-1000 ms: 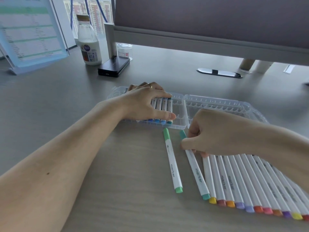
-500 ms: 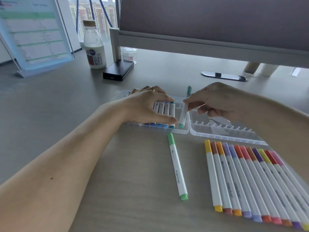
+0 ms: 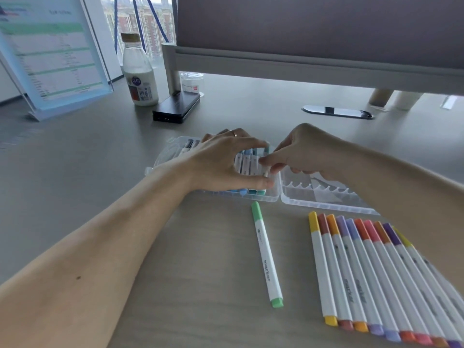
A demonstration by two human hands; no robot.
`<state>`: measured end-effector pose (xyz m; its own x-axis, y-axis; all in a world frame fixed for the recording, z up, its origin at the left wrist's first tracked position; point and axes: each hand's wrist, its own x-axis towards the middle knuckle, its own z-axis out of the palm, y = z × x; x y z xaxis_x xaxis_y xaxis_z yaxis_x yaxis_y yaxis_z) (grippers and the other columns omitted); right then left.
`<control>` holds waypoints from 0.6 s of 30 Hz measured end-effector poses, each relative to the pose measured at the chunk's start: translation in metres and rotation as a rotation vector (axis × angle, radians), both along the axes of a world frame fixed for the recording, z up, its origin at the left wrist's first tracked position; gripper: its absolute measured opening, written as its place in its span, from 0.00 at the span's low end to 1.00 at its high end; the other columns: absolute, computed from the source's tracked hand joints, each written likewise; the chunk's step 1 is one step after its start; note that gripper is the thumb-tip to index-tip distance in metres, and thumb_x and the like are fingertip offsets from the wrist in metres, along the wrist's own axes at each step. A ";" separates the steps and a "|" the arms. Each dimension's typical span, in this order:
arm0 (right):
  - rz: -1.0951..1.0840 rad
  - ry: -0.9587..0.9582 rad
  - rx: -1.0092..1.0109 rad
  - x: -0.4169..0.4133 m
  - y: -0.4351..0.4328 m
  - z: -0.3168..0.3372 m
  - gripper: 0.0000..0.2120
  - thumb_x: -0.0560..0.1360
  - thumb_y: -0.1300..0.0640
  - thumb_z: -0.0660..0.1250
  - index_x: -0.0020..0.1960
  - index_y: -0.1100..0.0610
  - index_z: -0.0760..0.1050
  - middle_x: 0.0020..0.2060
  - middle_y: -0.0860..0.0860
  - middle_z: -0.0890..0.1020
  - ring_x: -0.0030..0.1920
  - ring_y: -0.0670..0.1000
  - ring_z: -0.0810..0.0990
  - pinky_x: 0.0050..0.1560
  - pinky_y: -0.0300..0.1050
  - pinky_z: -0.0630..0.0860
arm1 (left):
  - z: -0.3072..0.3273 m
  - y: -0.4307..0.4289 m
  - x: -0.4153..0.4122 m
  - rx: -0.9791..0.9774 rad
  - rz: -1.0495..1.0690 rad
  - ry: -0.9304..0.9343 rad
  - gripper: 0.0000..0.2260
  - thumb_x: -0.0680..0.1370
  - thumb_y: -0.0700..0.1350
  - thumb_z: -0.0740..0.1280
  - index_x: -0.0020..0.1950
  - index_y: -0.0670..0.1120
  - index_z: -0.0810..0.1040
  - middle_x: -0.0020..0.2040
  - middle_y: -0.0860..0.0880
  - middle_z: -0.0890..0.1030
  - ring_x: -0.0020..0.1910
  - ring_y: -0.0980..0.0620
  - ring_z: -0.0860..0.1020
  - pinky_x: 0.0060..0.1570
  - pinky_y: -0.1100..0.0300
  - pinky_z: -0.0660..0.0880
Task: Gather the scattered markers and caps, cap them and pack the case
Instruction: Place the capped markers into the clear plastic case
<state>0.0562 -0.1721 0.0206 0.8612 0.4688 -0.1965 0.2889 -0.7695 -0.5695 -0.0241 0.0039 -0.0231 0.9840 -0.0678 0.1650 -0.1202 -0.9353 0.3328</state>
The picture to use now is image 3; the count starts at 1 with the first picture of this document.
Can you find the pink marker cap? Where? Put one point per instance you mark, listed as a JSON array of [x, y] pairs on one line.
[[372, 230]]

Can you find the pink-ended white marker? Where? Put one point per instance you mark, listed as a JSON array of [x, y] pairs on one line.
[[398, 289]]

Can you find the red-tipped white marker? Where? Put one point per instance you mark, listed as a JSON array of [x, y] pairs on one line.
[[386, 286]]

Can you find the red-orange marker cap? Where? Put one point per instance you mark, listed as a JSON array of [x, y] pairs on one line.
[[362, 229]]

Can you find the black-ended white marker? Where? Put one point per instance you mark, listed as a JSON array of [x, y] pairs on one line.
[[187, 145]]

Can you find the brown-ended white marker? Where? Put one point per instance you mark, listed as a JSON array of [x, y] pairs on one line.
[[196, 143]]

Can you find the sky-blue-ended white marker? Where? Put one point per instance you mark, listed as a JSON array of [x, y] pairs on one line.
[[238, 163], [246, 163]]

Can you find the yellow-green marker cap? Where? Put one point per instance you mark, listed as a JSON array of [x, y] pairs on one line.
[[403, 238]]

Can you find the black rectangular power bank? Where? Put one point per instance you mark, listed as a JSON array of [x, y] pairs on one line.
[[175, 107]]

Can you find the dusty-pink-ended white marker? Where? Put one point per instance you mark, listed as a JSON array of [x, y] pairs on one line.
[[337, 279]]

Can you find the clear plastic marker case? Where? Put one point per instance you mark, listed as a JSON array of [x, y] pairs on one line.
[[319, 195]]

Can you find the small clear jar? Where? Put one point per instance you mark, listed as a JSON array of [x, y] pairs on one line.
[[192, 83]]

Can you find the grey desk divider shelf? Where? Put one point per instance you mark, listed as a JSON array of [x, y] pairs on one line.
[[319, 28]]

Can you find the mint-ended white marker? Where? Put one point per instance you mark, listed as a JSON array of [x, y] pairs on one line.
[[265, 170]]

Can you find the purple marker cap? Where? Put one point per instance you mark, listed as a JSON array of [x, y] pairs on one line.
[[392, 234]]

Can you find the grey desk shelf riser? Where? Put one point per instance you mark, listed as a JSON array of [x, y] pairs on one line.
[[308, 72]]

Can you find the person's left hand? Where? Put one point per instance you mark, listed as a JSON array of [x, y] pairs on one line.
[[210, 166]]

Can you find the white paper slip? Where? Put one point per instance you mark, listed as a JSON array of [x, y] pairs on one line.
[[449, 102]]

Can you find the white milk bottle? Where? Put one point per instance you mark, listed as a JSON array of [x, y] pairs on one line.
[[139, 76]]

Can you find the person's right hand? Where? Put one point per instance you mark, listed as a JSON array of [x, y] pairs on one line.
[[311, 152]]

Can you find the brown paper cup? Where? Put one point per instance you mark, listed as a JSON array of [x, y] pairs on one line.
[[380, 97]]

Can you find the copper marker cap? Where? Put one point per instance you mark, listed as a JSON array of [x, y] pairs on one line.
[[381, 232]]

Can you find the copper-ended white marker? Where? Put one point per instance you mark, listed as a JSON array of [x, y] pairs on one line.
[[411, 289]]

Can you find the mint marker cap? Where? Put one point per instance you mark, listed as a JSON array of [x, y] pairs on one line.
[[266, 148]]

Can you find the person's left forearm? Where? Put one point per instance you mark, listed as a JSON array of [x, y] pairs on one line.
[[79, 279]]

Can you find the yellow marker cap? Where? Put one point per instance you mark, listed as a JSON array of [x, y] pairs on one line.
[[314, 222]]

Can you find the lavender marker cap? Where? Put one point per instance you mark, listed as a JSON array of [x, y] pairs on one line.
[[343, 226]]

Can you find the person's right forearm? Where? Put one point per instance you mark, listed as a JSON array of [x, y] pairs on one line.
[[409, 199]]

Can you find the white paper cup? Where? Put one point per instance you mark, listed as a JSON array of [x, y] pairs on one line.
[[406, 100]]

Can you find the periwinkle marker cap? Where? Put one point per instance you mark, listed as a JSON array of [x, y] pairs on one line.
[[352, 228]]

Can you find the purple-ended white marker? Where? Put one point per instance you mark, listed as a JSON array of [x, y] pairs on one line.
[[424, 289]]

